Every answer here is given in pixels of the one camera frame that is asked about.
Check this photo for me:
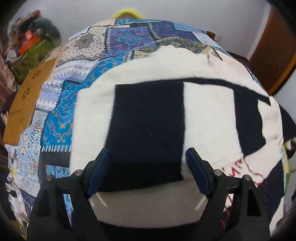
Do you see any black white striped sweater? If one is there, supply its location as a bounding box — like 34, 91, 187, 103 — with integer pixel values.
70, 46, 295, 228

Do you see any blue patchwork bed quilt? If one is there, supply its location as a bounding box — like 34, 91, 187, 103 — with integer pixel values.
6, 18, 291, 223

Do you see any wooden lap desk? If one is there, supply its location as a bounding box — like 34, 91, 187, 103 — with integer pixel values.
3, 58, 56, 146

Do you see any green fabric storage basket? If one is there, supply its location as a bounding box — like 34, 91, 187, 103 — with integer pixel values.
10, 38, 55, 84

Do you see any brown wooden wardrobe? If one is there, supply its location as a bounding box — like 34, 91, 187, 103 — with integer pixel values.
250, 8, 295, 95

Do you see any orange box in basket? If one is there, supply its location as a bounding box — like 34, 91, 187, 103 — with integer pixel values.
19, 30, 39, 55

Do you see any yellow foam bed rail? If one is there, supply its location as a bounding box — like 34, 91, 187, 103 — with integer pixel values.
111, 8, 143, 19

